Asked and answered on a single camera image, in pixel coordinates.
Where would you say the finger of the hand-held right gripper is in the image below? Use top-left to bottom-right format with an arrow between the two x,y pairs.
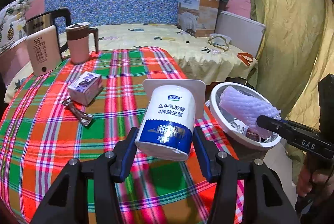
256,115 -> 334,159

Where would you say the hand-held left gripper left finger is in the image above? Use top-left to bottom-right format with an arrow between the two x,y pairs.
31,127 -> 139,224

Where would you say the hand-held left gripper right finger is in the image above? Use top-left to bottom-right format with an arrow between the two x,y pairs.
193,126 -> 300,224

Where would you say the white round trash bin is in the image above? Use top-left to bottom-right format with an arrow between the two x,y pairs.
210,82 -> 282,150

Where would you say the white and blue yogurt cup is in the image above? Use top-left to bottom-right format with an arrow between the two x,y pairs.
135,79 -> 205,161

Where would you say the white foam fruit net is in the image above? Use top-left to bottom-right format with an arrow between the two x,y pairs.
219,86 -> 282,136

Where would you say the person's right hand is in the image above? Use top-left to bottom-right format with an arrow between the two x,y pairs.
296,159 -> 334,198

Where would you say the brown chocolate wrapper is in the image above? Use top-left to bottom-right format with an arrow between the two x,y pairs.
61,99 -> 94,126

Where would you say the plaid tablecloth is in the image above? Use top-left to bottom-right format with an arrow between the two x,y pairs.
0,47 -> 244,224

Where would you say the small purple milk carton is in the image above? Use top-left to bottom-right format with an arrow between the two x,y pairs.
68,71 -> 103,106

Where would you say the yellow-green curtain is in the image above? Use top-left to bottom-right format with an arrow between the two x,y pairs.
236,0 -> 334,183

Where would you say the white flat panel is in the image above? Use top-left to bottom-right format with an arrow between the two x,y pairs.
214,10 -> 267,57

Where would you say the yellow printed bed sheet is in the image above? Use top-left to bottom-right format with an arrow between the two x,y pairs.
5,24 -> 259,103

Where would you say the beige electric kettle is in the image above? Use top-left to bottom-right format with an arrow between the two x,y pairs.
23,7 -> 72,76

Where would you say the printed cardboard box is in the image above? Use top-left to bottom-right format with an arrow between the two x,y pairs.
175,0 -> 230,38

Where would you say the pink storage box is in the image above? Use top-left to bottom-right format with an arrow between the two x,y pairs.
0,36 -> 34,86

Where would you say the pineapple print bedding pile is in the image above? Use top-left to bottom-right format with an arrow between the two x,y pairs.
0,0 -> 34,53

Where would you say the orange strap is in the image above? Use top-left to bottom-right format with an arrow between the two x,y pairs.
237,52 -> 255,66

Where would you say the olive rope loop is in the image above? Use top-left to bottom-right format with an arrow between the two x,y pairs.
208,33 -> 231,52

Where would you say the pink mug with brown handle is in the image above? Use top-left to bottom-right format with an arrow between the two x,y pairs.
65,23 -> 100,65

